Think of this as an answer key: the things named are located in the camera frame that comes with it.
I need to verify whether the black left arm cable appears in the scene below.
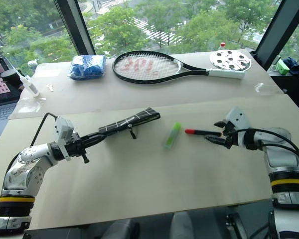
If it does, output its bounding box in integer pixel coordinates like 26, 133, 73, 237
29, 112, 59, 150

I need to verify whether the black white tennis racket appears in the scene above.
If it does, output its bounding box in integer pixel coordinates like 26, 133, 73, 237
112, 50, 246, 84

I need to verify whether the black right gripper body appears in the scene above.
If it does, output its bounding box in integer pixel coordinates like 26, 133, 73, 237
222, 121, 240, 150

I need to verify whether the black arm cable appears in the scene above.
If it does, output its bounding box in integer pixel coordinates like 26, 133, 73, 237
29, 112, 59, 150
226, 127, 299, 184

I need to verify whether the clear plastic sheet piece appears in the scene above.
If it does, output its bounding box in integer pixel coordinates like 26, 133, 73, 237
16, 96, 47, 114

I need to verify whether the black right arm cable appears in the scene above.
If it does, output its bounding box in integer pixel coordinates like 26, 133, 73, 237
226, 127, 299, 184

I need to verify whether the dark rounded shape under table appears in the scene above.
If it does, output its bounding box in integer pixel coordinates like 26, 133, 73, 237
106, 219, 141, 239

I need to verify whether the green highlighter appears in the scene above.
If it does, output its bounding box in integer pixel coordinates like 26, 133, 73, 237
162, 121, 183, 150

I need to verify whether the green box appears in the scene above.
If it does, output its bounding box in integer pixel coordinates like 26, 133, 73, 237
276, 60, 290, 75

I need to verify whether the blue plastic bag bundle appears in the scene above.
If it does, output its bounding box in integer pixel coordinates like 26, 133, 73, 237
67, 54, 107, 81

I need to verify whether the dark window frame pillar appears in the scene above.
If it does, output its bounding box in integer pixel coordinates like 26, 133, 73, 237
53, 0, 96, 57
255, 0, 299, 71

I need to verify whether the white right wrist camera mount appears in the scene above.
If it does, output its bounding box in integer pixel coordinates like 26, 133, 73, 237
225, 107, 251, 133

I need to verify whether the small clear plastic piece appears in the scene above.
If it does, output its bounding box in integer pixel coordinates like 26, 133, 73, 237
254, 83, 266, 95

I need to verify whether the black cylinder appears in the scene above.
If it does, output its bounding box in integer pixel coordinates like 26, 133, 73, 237
0, 70, 21, 87

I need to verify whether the red marker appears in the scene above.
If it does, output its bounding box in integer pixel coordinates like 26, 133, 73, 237
184, 128, 223, 137

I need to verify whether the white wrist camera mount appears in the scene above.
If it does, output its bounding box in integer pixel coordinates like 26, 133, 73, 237
53, 116, 75, 162
225, 107, 251, 133

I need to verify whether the silver perforated round disc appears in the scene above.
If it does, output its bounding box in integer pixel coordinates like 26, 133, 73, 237
209, 49, 252, 72

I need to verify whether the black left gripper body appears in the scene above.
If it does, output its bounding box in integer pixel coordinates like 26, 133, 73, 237
64, 132, 90, 164

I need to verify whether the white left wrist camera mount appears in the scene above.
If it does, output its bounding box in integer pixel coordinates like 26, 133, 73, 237
53, 116, 75, 162

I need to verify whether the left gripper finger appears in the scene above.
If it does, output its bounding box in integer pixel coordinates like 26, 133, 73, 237
78, 131, 107, 141
80, 135, 108, 148

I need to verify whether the grey laptop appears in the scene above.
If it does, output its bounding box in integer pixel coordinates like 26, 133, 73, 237
0, 57, 22, 141

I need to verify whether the dark blue cloth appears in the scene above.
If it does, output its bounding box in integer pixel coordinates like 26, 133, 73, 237
283, 56, 299, 76

